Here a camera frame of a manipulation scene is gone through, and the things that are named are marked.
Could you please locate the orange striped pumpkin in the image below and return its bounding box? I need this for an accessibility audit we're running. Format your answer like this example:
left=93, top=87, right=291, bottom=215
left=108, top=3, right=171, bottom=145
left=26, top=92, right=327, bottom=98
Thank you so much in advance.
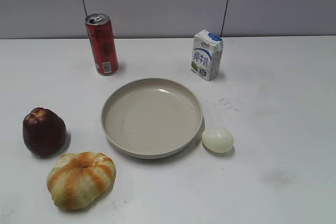
left=47, top=152, right=116, bottom=210

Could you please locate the red soda can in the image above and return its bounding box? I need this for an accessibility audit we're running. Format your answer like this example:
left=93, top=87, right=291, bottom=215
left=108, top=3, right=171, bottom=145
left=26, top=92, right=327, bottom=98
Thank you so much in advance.
left=85, top=13, right=119, bottom=76

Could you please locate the dark red apple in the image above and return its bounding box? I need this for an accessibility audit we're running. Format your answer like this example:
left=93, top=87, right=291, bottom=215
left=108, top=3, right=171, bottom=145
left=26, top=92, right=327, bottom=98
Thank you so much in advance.
left=23, top=107, right=67, bottom=157

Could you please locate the beige round plate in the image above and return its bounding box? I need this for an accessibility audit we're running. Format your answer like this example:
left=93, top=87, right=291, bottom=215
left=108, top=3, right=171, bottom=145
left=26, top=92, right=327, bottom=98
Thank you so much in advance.
left=100, top=78, right=204, bottom=159

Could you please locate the white blue milk carton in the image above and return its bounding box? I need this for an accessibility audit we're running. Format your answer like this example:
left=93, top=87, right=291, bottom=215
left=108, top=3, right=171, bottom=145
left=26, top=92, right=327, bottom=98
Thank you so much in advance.
left=191, top=29, right=223, bottom=82

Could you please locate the white egg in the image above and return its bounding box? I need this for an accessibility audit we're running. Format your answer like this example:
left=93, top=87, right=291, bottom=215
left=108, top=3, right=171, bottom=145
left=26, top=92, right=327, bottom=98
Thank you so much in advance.
left=202, top=128, right=234, bottom=153

